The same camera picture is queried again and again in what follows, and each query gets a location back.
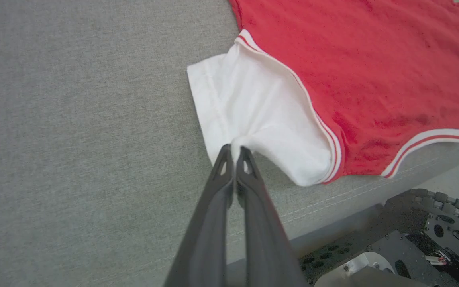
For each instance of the black robot base chassis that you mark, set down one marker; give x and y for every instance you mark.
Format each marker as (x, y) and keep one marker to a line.
(397, 243)

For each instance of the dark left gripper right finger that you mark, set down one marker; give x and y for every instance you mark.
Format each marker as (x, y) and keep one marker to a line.
(265, 247)

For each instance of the red white baseball jersey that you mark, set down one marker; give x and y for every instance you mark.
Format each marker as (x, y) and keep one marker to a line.
(373, 79)

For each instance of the white grey robot waist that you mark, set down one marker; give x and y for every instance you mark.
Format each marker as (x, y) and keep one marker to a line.
(373, 275)

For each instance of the grey fabric sofa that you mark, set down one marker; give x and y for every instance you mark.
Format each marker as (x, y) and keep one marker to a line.
(74, 139)

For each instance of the black robot omni wheel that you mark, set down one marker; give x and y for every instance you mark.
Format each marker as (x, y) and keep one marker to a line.
(456, 231)

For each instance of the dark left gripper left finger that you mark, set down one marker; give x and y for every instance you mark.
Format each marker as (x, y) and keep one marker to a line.
(205, 247)

